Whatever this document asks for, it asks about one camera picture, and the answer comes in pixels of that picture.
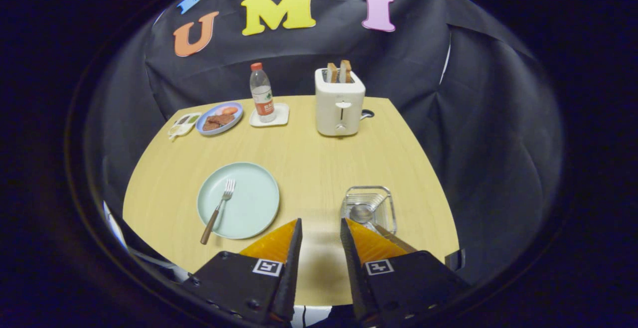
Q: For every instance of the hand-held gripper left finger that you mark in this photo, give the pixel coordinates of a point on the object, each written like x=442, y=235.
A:
x=291, y=268

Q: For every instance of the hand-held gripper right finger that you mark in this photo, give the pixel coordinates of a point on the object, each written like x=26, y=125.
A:
x=351, y=268

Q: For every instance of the pale green plate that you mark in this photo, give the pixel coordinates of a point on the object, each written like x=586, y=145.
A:
x=254, y=203

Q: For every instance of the small metal tray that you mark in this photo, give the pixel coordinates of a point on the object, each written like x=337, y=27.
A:
x=384, y=196

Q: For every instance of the white square coaster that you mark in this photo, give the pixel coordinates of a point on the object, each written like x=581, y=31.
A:
x=282, y=113

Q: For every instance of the blue plate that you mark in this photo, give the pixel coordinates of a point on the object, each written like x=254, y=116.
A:
x=234, y=117

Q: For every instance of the brown meat slices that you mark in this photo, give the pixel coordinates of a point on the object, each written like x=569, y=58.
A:
x=218, y=121

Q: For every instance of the white toaster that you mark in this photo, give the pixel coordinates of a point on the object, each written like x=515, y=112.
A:
x=331, y=103

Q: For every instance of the orange food piece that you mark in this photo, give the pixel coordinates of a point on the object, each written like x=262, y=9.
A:
x=229, y=110

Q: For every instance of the clear bottle red cap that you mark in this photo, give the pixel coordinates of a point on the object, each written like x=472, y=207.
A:
x=262, y=93

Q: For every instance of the black backdrop cloth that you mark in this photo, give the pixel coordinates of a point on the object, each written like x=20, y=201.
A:
x=498, y=168

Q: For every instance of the white divided sauce dish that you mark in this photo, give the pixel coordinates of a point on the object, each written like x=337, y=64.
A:
x=183, y=124

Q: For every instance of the brown toast slice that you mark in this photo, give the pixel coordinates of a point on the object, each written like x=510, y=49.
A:
x=332, y=73
x=346, y=71

